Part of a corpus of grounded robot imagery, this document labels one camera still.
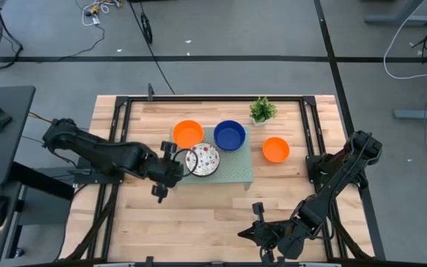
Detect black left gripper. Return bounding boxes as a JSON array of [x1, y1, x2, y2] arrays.
[[142, 140, 194, 204]]

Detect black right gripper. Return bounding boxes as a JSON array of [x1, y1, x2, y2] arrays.
[[237, 202, 292, 265]]

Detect floral print bowl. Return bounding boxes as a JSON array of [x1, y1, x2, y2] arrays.
[[185, 142, 221, 178]]

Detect orange plastic bowl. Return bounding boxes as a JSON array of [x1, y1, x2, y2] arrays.
[[172, 119, 205, 150], [262, 136, 291, 164]]

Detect blue plastic bowl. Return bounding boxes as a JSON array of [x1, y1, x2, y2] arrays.
[[213, 119, 247, 152]]

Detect green perforated metal shelf riser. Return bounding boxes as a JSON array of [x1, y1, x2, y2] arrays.
[[166, 125, 254, 191]]

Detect small potted green plant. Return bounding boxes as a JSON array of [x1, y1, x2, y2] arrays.
[[248, 95, 278, 128]]

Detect dark grey desk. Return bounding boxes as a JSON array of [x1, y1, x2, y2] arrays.
[[0, 85, 76, 267]]

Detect grey desk foot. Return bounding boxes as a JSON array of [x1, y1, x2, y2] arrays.
[[393, 108, 427, 121], [363, 0, 427, 27]]

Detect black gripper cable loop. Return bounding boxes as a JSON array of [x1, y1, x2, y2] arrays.
[[171, 148, 199, 178]]

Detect black aluminium frame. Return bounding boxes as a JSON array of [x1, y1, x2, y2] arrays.
[[61, 94, 376, 267]]

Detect yellow cable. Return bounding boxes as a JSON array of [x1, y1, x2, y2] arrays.
[[27, 111, 57, 125]]

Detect white power strip cables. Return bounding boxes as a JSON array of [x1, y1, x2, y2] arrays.
[[74, 0, 124, 27]]

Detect black fan cable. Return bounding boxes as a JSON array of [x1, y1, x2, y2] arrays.
[[0, 7, 24, 75]]

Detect white floor cable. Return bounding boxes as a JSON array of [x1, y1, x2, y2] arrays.
[[383, 0, 427, 81]]

